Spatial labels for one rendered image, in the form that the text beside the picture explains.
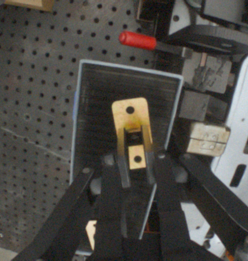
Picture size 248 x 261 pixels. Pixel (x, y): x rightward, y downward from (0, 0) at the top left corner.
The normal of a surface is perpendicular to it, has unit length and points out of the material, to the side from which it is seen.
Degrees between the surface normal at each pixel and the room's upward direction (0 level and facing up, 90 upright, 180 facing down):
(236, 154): 0
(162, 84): 0
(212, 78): 0
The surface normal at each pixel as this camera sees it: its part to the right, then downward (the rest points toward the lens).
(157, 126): -0.01, 0.34
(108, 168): -0.16, -0.93
